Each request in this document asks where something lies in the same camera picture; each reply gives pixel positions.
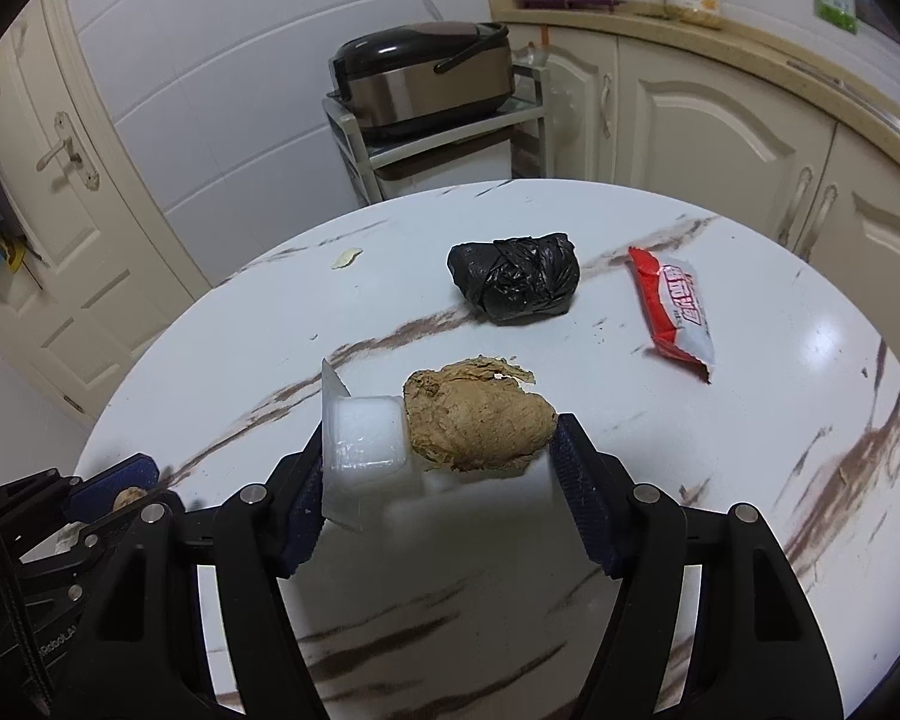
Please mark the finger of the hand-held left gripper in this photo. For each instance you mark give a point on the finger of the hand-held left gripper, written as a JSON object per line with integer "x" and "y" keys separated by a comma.
{"x": 109, "y": 481}
{"x": 60, "y": 564}

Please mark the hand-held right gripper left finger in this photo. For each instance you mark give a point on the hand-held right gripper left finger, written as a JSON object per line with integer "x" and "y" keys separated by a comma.
{"x": 307, "y": 517}

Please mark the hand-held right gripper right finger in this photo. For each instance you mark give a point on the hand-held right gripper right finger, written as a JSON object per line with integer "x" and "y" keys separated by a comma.
{"x": 585, "y": 495}

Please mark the small ginger piece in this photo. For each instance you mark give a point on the small ginger piece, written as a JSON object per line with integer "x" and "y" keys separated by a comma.
{"x": 129, "y": 500}

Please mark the clear plastic cup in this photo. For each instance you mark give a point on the clear plastic cup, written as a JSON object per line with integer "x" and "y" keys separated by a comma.
{"x": 364, "y": 450}

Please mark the beige ginger lump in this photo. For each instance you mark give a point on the beige ginger lump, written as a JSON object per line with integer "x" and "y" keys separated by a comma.
{"x": 480, "y": 420}

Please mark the red and white snack wrapper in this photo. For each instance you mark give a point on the red and white snack wrapper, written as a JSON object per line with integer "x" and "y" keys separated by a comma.
{"x": 675, "y": 307}

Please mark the cream panel door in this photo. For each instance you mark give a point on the cream panel door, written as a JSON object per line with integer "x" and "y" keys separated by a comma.
{"x": 67, "y": 277}

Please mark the knotted black plastic bag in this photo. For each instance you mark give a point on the knotted black plastic bag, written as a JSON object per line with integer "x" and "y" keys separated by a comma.
{"x": 514, "y": 277}

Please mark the small pale peel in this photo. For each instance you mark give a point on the small pale peel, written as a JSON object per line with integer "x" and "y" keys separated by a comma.
{"x": 347, "y": 259}

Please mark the grey storage cart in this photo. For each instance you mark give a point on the grey storage cart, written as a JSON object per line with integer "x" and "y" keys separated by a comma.
{"x": 360, "y": 165}

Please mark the black and silver rice cooker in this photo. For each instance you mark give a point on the black and silver rice cooker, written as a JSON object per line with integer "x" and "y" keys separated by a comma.
{"x": 420, "y": 82}

